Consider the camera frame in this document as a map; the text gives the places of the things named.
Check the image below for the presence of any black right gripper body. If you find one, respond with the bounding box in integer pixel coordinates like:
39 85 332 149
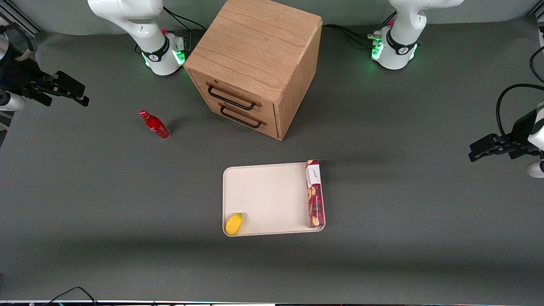
0 40 57 107

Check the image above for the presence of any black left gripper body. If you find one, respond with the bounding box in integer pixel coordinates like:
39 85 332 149
508 110 539 160

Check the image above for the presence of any red coke bottle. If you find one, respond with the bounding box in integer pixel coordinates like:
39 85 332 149
139 110 171 140

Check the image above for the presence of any cream plastic tray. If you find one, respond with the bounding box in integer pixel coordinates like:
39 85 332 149
222 161 326 237

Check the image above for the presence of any red cookie box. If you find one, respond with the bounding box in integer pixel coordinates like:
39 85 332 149
306 160 326 228

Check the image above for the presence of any wooden two-drawer cabinet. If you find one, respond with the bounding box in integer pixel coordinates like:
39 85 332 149
184 0 323 141

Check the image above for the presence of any yellow lemon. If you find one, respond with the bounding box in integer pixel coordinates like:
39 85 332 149
225 213 244 235

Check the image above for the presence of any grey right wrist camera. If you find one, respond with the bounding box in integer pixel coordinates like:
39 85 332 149
0 91 27 112

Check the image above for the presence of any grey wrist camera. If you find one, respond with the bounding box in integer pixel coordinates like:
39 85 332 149
526 160 544 179
0 91 27 112

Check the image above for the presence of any black looped gripper cable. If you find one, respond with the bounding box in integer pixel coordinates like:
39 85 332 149
496 83 544 147

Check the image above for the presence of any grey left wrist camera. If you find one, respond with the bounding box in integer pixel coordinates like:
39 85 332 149
526 160 544 179

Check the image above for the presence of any black thin cable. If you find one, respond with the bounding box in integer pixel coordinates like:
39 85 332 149
529 45 544 84

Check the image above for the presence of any black right arm base cable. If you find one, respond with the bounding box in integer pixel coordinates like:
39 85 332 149
163 6 207 32

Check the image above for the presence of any black arm base cable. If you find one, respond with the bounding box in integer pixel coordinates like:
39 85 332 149
163 6 207 32
322 23 383 48

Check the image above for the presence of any black metal drawer handle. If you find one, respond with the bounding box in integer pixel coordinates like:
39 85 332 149
207 83 257 111
220 104 262 129

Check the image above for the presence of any black left arm base cable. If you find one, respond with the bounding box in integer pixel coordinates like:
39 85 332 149
322 23 383 48

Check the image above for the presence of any black table edge cable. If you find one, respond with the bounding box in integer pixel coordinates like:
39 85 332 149
40 286 99 306

